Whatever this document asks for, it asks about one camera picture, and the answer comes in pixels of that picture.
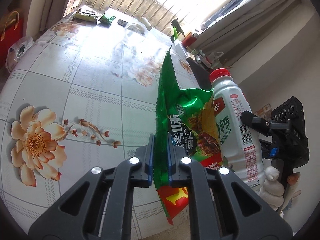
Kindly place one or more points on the red gift bag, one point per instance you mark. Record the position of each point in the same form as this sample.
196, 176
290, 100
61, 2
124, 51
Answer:
11, 32

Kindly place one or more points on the green chip bag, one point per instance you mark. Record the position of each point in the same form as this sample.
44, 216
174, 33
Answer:
184, 116

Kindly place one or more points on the yellow-green snack packet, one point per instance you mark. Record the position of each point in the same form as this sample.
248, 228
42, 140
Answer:
86, 14

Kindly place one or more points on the black remote control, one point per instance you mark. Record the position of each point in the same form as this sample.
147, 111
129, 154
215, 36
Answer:
122, 23

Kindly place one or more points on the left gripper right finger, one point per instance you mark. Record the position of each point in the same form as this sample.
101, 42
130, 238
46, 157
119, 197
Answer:
221, 205

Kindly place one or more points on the white milk drink bottle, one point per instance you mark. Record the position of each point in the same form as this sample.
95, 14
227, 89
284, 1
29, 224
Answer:
239, 144

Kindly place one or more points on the white plastic bag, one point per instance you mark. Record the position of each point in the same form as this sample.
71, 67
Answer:
17, 51

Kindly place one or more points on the red thermos flask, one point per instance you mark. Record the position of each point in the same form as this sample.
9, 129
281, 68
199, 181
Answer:
189, 40

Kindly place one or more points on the small green snack packet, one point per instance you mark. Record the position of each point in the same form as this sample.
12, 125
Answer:
106, 20

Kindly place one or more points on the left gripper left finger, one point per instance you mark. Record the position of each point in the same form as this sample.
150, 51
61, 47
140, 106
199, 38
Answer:
99, 204

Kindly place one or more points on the floral plastic tablecloth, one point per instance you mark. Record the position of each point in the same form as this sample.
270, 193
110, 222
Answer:
83, 95

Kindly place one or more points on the white gloved right hand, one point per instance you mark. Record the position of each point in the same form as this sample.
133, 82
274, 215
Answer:
272, 190

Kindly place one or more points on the beige curtain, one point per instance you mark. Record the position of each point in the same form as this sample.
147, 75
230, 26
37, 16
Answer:
238, 32

